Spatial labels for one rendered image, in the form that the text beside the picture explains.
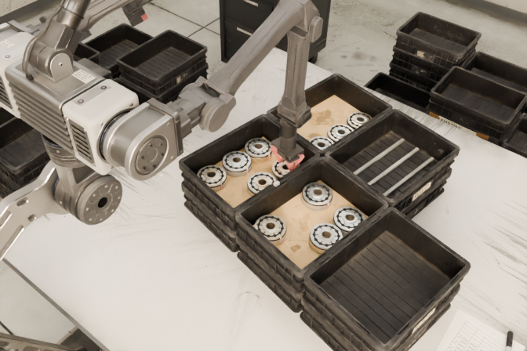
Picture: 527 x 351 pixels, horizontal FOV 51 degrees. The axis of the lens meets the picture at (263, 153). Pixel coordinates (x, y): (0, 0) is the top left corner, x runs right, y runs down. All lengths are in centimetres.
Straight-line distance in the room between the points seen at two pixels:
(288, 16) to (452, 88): 185
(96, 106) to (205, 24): 327
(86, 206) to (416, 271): 98
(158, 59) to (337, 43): 158
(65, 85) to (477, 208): 154
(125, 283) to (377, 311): 80
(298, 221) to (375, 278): 31
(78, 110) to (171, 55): 204
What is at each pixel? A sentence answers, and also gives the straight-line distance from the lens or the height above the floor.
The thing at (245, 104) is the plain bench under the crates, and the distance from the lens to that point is 246.
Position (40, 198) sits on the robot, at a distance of 154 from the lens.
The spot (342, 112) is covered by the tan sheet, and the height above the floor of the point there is 83.
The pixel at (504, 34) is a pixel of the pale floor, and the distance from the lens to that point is 474.
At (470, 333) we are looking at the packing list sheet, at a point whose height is 70.
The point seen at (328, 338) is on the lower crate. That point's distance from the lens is 171.
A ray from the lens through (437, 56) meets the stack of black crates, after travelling 325.
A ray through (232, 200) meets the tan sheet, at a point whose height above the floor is 83.
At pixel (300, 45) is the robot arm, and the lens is 151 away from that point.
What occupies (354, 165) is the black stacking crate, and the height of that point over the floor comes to 83.
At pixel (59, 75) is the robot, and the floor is 154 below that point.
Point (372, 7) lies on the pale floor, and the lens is 476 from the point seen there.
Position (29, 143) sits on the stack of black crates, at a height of 49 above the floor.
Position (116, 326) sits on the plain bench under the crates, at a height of 70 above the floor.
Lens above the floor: 224
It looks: 44 degrees down
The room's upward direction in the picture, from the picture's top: 2 degrees clockwise
